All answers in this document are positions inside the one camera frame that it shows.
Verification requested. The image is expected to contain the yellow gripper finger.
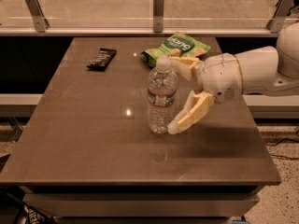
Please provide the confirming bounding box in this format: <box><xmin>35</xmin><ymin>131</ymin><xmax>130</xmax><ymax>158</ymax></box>
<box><xmin>168</xmin><ymin>91</ymin><xmax>214</xmax><ymax>134</ymax></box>
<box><xmin>170</xmin><ymin>57</ymin><xmax>202</xmax><ymax>81</ymax></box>

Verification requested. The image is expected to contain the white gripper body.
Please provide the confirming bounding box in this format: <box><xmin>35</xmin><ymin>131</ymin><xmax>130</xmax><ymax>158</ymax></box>
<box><xmin>196</xmin><ymin>53</ymin><xmax>242</xmax><ymax>104</ymax></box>

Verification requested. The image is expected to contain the clear plastic water bottle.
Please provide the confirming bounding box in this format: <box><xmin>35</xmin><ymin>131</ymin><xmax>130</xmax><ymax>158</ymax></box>
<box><xmin>148</xmin><ymin>55</ymin><xmax>178</xmax><ymax>133</ymax></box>

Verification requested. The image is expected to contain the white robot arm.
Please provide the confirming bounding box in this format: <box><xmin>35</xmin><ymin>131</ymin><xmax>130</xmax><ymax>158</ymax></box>
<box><xmin>168</xmin><ymin>23</ymin><xmax>299</xmax><ymax>134</ymax></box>

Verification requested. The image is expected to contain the green snack bag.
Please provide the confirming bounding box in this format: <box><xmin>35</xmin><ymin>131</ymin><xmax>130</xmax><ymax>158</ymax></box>
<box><xmin>141</xmin><ymin>32</ymin><xmax>210</xmax><ymax>67</ymax></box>

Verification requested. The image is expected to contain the black snack bar wrapper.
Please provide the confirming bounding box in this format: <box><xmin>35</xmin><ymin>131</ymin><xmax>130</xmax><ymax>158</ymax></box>
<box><xmin>88</xmin><ymin>48</ymin><xmax>117</xmax><ymax>71</ymax></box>

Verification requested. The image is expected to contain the glass railing panel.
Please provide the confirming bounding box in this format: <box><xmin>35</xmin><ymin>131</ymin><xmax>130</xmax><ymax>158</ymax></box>
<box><xmin>0</xmin><ymin>0</ymin><xmax>299</xmax><ymax>30</ymax></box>

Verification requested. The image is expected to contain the grey table base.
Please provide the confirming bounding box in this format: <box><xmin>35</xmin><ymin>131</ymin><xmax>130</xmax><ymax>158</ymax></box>
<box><xmin>24</xmin><ymin>193</ymin><xmax>259</xmax><ymax>217</ymax></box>

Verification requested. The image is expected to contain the middle metal railing bracket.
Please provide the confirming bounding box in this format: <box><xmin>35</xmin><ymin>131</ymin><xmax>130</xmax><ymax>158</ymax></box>
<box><xmin>153</xmin><ymin>0</ymin><xmax>164</xmax><ymax>33</ymax></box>

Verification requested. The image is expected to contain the metal railing bracket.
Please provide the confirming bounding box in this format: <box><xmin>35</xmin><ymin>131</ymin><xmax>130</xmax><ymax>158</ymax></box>
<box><xmin>153</xmin><ymin>0</ymin><xmax>164</xmax><ymax>33</ymax></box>
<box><xmin>25</xmin><ymin>0</ymin><xmax>50</xmax><ymax>33</ymax></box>
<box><xmin>266</xmin><ymin>0</ymin><xmax>293</xmax><ymax>34</ymax></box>

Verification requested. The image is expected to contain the black floor cable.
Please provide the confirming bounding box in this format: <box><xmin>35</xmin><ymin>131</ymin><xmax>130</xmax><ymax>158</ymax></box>
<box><xmin>264</xmin><ymin>136</ymin><xmax>299</xmax><ymax>161</ymax></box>

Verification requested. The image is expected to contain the right metal railing bracket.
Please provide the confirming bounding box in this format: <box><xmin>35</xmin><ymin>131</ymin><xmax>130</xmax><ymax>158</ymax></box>
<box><xmin>266</xmin><ymin>0</ymin><xmax>293</xmax><ymax>34</ymax></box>

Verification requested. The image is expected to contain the left metal railing bracket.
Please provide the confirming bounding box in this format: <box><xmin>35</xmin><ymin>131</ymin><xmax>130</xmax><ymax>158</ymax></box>
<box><xmin>25</xmin><ymin>0</ymin><xmax>50</xmax><ymax>33</ymax></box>

